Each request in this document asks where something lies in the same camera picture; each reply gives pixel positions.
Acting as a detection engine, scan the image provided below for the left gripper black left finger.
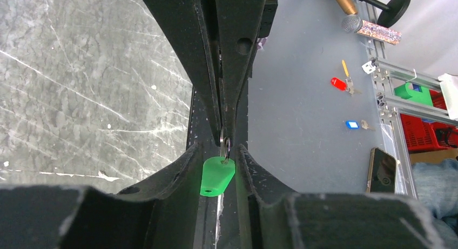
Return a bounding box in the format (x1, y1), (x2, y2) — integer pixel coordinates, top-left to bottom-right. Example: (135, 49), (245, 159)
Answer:
(1, 143), (204, 248)

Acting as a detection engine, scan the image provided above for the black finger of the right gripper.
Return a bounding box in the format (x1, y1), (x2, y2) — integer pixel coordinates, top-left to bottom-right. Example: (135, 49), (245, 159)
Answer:
(215, 0), (266, 145)
(142, 0), (221, 146)

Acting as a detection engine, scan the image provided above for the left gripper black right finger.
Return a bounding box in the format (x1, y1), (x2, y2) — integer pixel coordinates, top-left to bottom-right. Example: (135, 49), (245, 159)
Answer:
(235, 145), (444, 248)

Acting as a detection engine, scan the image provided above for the green key tag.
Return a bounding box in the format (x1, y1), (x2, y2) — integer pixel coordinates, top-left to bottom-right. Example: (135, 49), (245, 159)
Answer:
(200, 157), (235, 197)

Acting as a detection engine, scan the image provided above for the gold microphone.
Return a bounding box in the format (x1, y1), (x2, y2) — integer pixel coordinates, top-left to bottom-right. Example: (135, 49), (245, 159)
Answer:
(336, 0), (358, 15)

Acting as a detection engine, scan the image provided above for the glitter microphone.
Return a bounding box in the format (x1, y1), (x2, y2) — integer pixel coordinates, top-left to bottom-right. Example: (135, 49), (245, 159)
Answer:
(341, 15), (402, 45)

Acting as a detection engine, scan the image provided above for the yellow key tag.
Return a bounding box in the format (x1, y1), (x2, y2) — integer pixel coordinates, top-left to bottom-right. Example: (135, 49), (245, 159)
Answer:
(341, 60), (349, 78)

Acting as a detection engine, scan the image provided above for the red key tag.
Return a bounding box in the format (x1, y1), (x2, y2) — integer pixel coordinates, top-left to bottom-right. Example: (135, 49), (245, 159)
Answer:
(330, 77), (347, 91)

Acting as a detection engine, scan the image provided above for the black smartphone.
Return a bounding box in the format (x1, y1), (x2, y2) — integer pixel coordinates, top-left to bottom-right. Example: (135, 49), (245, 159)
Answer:
(366, 147), (396, 193)

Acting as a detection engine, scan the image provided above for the blue key tag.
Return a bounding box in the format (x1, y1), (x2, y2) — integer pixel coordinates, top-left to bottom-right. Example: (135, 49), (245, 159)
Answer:
(345, 120), (360, 130)

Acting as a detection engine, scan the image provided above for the black round stand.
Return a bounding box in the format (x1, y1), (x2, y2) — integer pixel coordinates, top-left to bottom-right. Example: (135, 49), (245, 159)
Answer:
(359, 0), (411, 28)

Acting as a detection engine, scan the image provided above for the blue cloth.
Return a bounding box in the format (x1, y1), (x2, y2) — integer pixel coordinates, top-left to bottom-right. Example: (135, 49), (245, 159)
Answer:
(412, 159), (457, 234)

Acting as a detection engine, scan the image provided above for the red plastic crate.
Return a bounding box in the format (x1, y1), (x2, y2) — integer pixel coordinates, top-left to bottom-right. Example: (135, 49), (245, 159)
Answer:
(400, 90), (457, 153)

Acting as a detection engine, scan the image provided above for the green plastic part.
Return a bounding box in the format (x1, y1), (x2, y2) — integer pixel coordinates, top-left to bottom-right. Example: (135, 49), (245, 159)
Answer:
(394, 83), (433, 106)

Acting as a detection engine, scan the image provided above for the aluminium frame rail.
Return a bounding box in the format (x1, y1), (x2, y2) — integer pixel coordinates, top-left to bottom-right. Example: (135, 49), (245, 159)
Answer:
(361, 0), (458, 200)

